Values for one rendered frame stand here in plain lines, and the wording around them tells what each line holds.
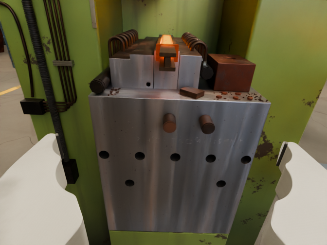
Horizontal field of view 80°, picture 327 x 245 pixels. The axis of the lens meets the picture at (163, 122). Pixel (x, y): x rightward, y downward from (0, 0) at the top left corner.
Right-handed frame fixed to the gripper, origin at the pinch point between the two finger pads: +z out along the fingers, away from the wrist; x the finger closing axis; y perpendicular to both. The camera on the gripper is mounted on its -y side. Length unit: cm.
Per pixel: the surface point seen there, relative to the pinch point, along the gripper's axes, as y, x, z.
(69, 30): -2, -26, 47
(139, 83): 7.3, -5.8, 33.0
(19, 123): 100, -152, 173
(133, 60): 2.3, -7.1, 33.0
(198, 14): -8, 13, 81
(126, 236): 56, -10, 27
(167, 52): -1.2, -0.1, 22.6
